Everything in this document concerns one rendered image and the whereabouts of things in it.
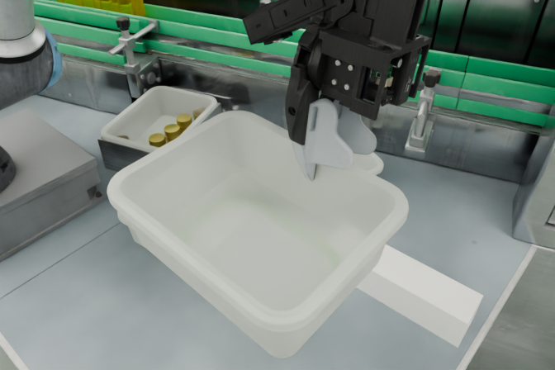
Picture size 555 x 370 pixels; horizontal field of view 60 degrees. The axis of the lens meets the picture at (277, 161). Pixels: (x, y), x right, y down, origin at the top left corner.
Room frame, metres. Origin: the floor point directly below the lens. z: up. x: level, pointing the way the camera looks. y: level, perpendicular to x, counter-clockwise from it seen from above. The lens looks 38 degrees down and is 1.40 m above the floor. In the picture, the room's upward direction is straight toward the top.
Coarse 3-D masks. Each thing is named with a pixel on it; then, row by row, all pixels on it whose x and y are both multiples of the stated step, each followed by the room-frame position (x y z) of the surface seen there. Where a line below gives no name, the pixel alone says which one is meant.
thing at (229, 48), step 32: (160, 32) 1.08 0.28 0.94; (192, 32) 1.04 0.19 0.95; (224, 32) 1.01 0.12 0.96; (256, 64) 0.98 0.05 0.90; (288, 64) 0.96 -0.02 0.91; (416, 96) 0.85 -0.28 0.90; (448, 96) 0.83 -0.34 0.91; (480, 96) 0.81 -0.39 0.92; (512, 96) 0.79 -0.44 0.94; (544, 96) 0.77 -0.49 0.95
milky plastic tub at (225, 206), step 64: (256, 128) 0.41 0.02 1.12; (128, 192) 0.32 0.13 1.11; (192, 192) 0.37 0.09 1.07; (256, 192) 0.38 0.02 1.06; (320, 192) 0.35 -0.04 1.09; (384, 192) 0.31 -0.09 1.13; (192, 256) 0.24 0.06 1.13; (256, 256) 0.29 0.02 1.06; (320, 256) 0.29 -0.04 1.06; (256, 320) 0.18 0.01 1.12; (320, 320) 0.22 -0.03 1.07
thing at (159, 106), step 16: (144, 96) 0.95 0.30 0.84; (160, 96) 0.98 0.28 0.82; (176, 96) 0.97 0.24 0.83; (192, 96) 0.95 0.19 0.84; (208, 96) 0.95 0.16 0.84; (128, 112) 0.88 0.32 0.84; (144, 112) 0.93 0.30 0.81; (160, 112) 0.97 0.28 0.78; (176, 112) 0.97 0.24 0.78; (208, 112) 0.88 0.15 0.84; (112, 128) 0.83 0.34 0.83; (128, 128) 0.87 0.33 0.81; (144, 128) 0.91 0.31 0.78; (160, 128) 0.92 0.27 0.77; (192, 128) 0.82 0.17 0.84; (128, 144) 0.77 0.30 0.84; (144, 144) 0.76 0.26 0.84
